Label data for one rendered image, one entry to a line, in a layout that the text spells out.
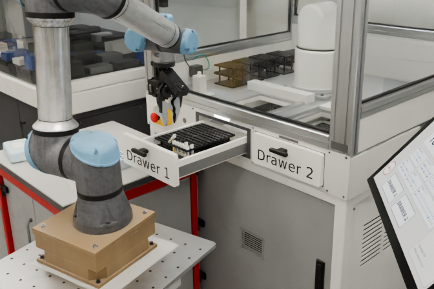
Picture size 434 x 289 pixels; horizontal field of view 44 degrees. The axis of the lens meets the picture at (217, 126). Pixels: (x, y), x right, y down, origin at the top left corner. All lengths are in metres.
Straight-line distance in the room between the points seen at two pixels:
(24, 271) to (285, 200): 0.87
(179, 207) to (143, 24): 0.91
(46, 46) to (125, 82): 1.31
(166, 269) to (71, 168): 0.35
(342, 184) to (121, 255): 0.69
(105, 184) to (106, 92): 1.29
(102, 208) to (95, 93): 1.26
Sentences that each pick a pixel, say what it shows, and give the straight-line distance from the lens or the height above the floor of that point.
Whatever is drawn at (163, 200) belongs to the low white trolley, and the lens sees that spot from 2.05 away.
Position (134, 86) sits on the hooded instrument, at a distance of 2.69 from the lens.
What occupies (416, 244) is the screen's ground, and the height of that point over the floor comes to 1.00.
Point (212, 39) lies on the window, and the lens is 1.95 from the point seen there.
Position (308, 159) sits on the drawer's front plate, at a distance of 1.71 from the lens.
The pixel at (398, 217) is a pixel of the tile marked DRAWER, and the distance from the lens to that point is 1.22.
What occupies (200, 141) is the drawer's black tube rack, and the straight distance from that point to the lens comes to 1.84.
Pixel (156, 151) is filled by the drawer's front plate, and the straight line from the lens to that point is 1.73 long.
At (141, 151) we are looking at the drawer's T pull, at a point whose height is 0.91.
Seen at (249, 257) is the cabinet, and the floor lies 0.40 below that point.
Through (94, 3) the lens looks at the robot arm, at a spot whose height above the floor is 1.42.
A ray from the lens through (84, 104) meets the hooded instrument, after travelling 2.56.
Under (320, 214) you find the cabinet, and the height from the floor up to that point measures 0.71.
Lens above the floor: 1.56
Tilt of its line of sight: 19 degrees down
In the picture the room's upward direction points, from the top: 1 degrees counter-clockwise
